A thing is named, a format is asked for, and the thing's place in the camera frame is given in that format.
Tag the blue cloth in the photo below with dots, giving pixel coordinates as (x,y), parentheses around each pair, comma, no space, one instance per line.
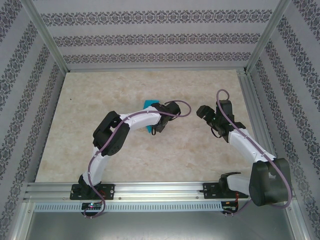
(150,103)

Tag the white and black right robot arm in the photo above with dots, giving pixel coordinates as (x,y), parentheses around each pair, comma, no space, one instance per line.
(243,147)

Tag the right controller circuit board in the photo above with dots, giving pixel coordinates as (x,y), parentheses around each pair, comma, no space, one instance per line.
(228,203)

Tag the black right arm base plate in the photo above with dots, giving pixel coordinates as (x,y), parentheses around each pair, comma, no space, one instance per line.
(210,191)

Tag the aluminium side rail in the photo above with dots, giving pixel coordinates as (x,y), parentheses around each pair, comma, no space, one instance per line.
(252,107)

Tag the aluminium right frame post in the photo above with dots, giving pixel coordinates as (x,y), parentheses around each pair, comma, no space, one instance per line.
(265,37)

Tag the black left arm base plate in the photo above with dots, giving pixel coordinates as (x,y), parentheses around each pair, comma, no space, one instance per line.
(110,191)

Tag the aluminium frame post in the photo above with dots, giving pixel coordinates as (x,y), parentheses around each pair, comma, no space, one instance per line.
(265,37)
(47,32)

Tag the left controller circuit board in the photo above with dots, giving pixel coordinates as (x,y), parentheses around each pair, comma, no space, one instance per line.
(92,205)

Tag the aluminium left frame post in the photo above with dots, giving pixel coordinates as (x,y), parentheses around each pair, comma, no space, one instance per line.
(47,32)

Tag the long aluminium mounting rail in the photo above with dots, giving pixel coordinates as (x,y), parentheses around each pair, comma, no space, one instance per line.
(160,190)

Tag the controller circuit board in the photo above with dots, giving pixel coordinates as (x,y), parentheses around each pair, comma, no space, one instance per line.
(228,203)
(92,205)

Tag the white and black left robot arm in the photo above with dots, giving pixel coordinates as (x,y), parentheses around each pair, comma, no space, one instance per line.
(142,122)

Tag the grey sheet metal panel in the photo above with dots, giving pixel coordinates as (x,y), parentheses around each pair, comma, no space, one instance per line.
(160,227)

